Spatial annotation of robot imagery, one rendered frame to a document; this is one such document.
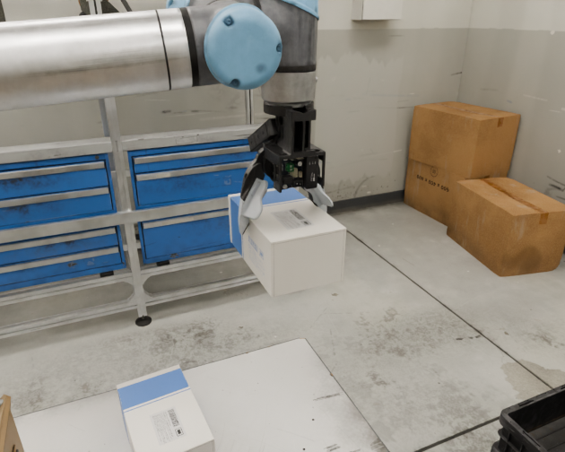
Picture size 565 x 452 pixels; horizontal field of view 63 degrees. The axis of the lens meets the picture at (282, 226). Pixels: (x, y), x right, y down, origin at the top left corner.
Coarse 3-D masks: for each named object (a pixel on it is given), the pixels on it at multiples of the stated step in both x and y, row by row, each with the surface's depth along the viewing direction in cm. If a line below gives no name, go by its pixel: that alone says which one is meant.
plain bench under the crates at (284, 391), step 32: (256, 352) 108; (288, 352) 108; (192, 384) 99; (224, 384) 99; (256, 384) 99; (288, 384) 99; (320, 384) 99; (32, 416) 91; (64, 416) 91; (96, 416) 91; (224, 416) 91; (256, 416) 91; (288, 416) 91; (320, 416) 91; (352, 416) 91; (32, 448) 84; (64, 448) 84; (96, 448) 84; (128, 448) 84; (224, 448) 84; (256, 448) 84; (288, 448) 84; (320, 448) 84; (352, 448) 84; (384, 448) 84
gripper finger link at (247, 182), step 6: (258, 156) 68; (252, 162) 69; (258, 162) 69; (252, 168) 68; (258, 168) 68; (246, 174) 69; (252, 174) 68; (258, 174) 69; (264, 174) 69; (246, 180) 69; (252, 180) 69; (246, 186) 69; (240, 192) 70; (246, 192) 69
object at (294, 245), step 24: (288, 192) 81; (264, 216) 72; (288, 216) 72; (312, 216) 72; (240, 240) 78; (264, 240) 66; (288, 240) 65; (312, 240) 66; (336, 240) 68; (264, 264) 68; (288, 264) 66; (312, 264) 68; (336, 264) 70; (288, 288) 68
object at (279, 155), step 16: (272, 112) 63; (288, 112) 61; (304, 112) 63; (288, 128) 62; (304, 128) 62; (272, 144) 68; (288, 144) 63; (304, 144) 66; (272, 160) 65; (288, 160) 65; (304, 160) 65; (272, 176) 69; (288, 176) 65; (304, 176) 66
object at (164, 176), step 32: (128, 160) 200; (160, 160) 204; (192, 160) 212; (224, 160) 218; (160, 192) 211; (192, 192) 218; (224, 192) 224; (160, 224) 216; (192, 224) 224; (224, 224) 231; (160, 256) 224
